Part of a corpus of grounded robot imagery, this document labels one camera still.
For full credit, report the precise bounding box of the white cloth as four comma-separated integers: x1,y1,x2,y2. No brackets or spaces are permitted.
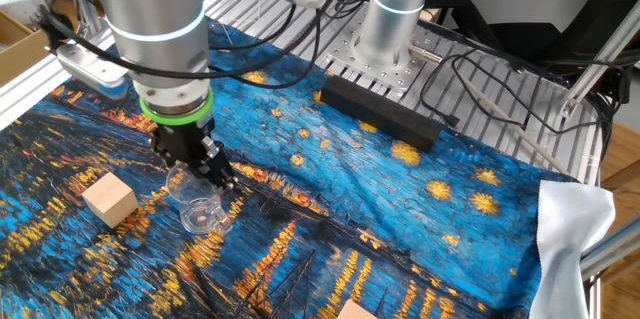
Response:
528,179,617,319

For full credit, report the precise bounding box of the aluminium frame bar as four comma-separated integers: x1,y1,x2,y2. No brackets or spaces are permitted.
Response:
579,214,640,281

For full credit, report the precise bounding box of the light wooden cube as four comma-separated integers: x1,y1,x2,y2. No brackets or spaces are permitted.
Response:
335,299,379,319
81,171,140,230

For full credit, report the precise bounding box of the slanted aluminium frame strut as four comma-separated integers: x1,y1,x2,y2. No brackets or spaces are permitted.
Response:
558,0,640,120

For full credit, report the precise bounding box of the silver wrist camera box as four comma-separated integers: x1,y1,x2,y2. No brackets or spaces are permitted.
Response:
54,42,131,102

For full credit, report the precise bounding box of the starry night painting cloth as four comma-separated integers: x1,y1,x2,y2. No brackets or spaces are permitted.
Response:
0,21,577,319

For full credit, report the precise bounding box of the green flange ring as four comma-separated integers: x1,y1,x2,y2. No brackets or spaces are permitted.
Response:
138,85,216,127

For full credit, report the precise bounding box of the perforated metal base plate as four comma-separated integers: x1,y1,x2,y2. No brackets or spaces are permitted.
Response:
323,8,446,94

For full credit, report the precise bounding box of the brown cardboard box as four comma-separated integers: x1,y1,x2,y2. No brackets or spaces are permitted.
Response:
0,10,56,88

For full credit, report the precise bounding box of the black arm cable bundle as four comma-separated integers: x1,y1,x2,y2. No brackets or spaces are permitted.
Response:
207,0,376,53

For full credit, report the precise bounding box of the long black table cable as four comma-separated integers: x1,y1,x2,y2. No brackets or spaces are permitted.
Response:
449,53,632,136

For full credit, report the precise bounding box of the black cable with plug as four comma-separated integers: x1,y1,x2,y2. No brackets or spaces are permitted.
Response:
418,48,501,128

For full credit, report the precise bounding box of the clear plastic cup with handle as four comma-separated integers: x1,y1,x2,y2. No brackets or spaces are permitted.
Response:
165,160,236,236

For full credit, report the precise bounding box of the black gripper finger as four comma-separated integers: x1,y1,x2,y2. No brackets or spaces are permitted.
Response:
198,135,239,193
149,127,175,166

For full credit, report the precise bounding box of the black camera cable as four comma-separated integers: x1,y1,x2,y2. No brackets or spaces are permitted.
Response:
38,4,324,91

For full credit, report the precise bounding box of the thin white rod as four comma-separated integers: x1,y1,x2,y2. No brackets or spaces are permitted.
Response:
456,75,572,176

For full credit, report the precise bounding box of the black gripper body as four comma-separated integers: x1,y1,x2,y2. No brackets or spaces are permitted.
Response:
149,116,222,169

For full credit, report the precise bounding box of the black foam block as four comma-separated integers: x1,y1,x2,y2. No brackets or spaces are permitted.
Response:
320,74,446,154

